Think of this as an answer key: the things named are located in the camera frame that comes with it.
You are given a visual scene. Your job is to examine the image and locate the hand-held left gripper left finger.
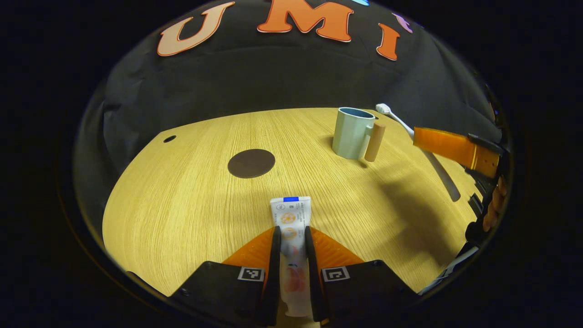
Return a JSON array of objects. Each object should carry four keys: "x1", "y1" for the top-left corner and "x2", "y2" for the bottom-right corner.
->
[{"x1": 171, "y1": 226, "x2": 281, "y2": 327}]

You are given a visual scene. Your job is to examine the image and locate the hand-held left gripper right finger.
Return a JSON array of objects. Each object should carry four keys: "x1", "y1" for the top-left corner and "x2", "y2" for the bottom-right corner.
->
[{"x1": 304, "y1": 225, "x2": 422, "y2": 325}]

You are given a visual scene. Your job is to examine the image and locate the white toothbrush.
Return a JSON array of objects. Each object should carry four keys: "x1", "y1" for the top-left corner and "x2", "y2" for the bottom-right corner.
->
[{"x1": 375, "y1": 103, "x2": 461, "y2": 202}]

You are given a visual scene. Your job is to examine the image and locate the white toothpaste tube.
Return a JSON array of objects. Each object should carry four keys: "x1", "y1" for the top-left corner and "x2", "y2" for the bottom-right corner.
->
[{"x1": 270, "y1": 196, "x2": 315, "y2": 318}]

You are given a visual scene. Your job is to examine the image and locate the light blue cup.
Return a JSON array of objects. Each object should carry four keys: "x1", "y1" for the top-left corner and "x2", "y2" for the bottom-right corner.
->
[{"x1": 332, "y1": 107, "x2": 387, "y2": 163}]

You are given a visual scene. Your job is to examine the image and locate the brown round coaster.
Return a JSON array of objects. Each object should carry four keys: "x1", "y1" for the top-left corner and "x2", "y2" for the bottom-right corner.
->
[{"x1": 227, "y1": 149, "x2": 276, "y2": 179}]

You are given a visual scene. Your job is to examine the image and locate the black backdrop cloth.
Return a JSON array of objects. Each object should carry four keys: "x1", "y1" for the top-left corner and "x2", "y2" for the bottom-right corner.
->
[{"x1": 73, "y1": 0, "x2": 511, "y2": 237}]

